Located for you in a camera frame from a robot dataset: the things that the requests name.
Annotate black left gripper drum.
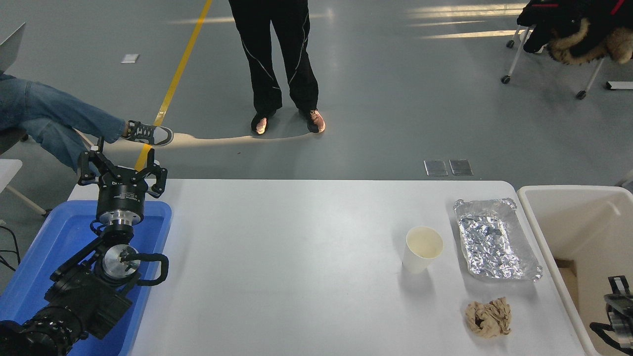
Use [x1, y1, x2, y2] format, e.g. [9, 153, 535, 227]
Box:
[96, 177, 148, 214]

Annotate white paper cup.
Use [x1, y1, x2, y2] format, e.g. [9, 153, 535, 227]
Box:
[402, 226, 445, 275]

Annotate seated person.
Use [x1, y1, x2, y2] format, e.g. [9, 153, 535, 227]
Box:
[0, 73, 175, 172]

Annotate blue plastic tray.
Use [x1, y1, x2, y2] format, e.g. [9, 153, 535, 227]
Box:
[0, 199, 173, 356]

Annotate small white side table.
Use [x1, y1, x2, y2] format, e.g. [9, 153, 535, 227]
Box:
[0, 159, 51, 219]

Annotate dark chair seat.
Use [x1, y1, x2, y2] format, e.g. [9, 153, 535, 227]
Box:
[0, 127, 29, 155]

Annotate standing person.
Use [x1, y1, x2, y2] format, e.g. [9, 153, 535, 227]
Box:
[228, 0, 326, 135]

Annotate silver foil tray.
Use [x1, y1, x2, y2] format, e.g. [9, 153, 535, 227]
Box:
[453, 198, 543, 283]

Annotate crumpled tan paper ball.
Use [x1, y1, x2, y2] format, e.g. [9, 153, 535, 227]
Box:
[464, 296, 513, 339]

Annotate white wheeled chair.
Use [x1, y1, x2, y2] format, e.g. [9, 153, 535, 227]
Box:
[500, 25, 633, 100]

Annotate large pale bin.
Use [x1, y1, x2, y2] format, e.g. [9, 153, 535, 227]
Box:
[517, 185, 633, 356]

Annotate black coat with fur trim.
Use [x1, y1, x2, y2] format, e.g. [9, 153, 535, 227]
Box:
[516, 0, 633, 66]

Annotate black floor cables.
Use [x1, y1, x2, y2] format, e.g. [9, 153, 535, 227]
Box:
[0, 225, 22, 273]

